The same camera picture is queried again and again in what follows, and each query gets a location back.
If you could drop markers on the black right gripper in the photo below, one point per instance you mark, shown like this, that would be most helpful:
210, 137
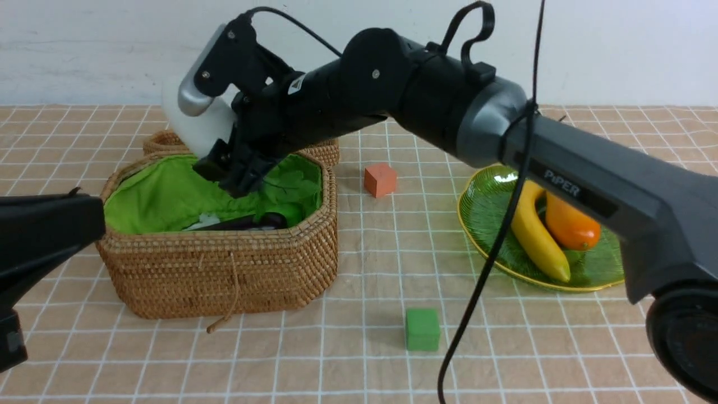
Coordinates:
310, 98

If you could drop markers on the white radish toy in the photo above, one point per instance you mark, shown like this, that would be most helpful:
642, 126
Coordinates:
196, 126

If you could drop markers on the purple eggplant toy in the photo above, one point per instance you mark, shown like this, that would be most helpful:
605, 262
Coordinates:
268, 221

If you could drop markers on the yellow banana toy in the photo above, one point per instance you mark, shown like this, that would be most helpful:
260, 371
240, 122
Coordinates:
534, 237

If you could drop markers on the orange mango toy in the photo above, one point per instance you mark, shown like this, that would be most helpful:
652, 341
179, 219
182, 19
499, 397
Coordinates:
570, 227

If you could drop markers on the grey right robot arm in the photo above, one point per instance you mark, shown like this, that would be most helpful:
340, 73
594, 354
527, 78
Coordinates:
663, 215

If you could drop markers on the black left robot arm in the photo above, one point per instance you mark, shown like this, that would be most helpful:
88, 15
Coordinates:
38, 234

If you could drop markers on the orange foam cube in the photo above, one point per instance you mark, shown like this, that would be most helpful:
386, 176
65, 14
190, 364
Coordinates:
380, 179

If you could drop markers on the brown woven wicker basket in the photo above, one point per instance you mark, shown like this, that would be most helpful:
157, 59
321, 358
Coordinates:
162, 271

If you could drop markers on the beige checkered tablecloth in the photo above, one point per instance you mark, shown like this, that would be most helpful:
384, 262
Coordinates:
406, 249

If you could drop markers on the green glass leaf plate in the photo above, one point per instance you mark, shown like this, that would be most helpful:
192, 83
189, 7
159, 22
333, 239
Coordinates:
481, 208

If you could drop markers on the green foam cube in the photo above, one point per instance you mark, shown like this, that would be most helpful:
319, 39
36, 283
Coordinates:
422, 329

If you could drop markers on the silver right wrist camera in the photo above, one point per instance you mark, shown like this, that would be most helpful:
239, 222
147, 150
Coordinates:
232, 56

